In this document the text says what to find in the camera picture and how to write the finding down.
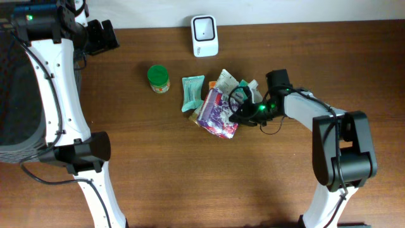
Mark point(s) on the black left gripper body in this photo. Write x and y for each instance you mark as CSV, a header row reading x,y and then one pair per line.
x,y
93,40

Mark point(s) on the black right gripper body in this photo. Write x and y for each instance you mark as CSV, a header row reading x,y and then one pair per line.
x,y
259,113

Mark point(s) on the teal white tissue pack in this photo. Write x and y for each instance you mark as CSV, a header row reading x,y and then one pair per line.
x,y
239,95

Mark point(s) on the white gold cap tube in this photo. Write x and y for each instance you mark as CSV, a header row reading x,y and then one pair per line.
x,y
225,83

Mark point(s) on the purple red snack bag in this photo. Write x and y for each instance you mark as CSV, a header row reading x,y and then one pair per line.
x,y
215,114

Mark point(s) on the green lid glass jar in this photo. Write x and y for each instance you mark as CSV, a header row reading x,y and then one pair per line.
x,y
158,78

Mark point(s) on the teal wet wipes pack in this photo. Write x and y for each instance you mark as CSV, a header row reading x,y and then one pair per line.
x,y
192,87

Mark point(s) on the orange tissue pack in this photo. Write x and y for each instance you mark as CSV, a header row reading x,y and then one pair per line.
x,y
212,84

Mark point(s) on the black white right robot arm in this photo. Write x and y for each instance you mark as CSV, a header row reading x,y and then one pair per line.
x,y
343,154

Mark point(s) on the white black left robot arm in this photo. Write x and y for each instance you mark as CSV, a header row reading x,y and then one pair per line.
x,y
53,34

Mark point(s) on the white barcode scanner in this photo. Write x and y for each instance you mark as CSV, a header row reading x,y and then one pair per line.
x,y
204,36

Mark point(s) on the grey plastic mesh basket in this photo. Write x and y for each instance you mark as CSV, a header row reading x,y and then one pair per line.
x,y
40,104

